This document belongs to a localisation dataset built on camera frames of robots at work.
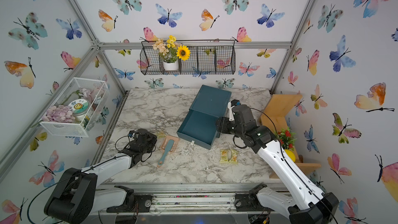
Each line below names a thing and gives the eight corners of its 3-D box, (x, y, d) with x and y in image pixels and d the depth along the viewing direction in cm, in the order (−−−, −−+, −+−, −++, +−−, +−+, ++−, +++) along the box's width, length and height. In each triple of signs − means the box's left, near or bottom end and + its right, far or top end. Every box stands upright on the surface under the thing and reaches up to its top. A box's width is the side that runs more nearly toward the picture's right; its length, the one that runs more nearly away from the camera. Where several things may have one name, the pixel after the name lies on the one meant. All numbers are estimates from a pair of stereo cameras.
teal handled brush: (157, 165, 88) (156, 163, 86) (171, 140, 97) (170, 138, 95) (161, 166, 87) (160, 165, 85) (175, 141, 96) (174, 140, 95)
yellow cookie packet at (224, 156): (220, 163, 89) (220, 161, 87) (219, 150, 93) (219, 149, 91) (228, 163, 89) (229, 161, 87) (227, 150, 93) (228, 149, 91)
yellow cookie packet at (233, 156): (229, 163, 88) (229, 161, 86) (228, 151, 93) (228, 149, 90) (238, 163, 88) (239, 161, 86) (236, 151, 93) (237, 149, 90)
